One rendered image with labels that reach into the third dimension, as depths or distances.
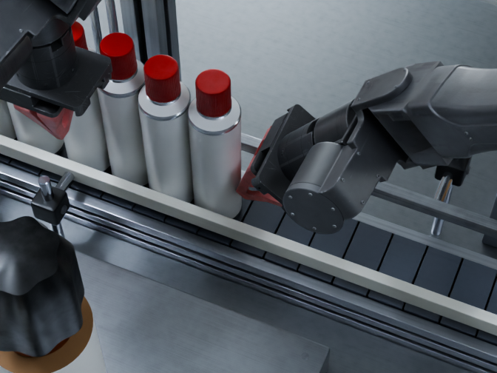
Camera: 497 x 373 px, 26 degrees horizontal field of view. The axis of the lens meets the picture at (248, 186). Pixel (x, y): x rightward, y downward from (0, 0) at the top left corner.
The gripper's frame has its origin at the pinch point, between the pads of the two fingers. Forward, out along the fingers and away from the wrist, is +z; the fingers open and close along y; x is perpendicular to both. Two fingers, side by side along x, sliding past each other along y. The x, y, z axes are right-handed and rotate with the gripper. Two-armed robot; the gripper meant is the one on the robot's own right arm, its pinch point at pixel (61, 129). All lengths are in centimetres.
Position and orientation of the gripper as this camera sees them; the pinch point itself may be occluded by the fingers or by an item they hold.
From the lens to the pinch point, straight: 106.8
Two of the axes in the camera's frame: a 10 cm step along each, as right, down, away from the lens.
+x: 4.0, -7.5, 5.3
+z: 0.1, 5.8, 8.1
